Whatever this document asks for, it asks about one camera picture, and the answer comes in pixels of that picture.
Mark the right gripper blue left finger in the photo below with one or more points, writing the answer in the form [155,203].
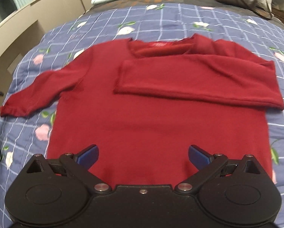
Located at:
[77,167]

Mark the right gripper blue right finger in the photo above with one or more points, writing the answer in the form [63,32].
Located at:
[209,166]

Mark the red long sleeve sweater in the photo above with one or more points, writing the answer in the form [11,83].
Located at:
[144,103]

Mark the wooden nightstand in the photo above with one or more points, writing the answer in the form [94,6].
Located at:
[279,14]

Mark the blue checkered floral quilt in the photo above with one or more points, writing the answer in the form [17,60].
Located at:
[20,138]

